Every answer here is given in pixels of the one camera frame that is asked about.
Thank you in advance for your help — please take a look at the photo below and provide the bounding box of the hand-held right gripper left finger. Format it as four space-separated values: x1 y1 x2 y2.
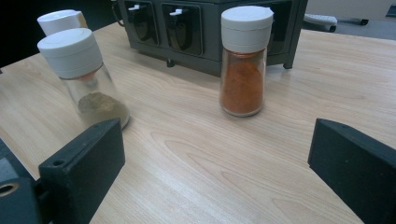
37 117 126 224

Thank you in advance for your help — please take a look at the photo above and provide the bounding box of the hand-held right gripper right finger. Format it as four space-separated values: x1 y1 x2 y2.
307 118 396 224

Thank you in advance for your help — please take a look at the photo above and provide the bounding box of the spice jar with tan powder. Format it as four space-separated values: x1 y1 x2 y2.
36 27 131 130

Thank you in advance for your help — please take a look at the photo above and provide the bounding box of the spice jar with orange powder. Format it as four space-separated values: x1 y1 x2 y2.
219 5 275 118

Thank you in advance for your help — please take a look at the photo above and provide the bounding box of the spice jar with brown powder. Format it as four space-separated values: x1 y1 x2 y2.
36 8 89 36

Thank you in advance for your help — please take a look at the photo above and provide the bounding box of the dark grey spice rack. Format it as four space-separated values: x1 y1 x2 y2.
116 0 309 78

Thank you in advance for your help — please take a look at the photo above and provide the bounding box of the pale grey stand foot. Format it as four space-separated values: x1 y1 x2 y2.
303 13 370 34

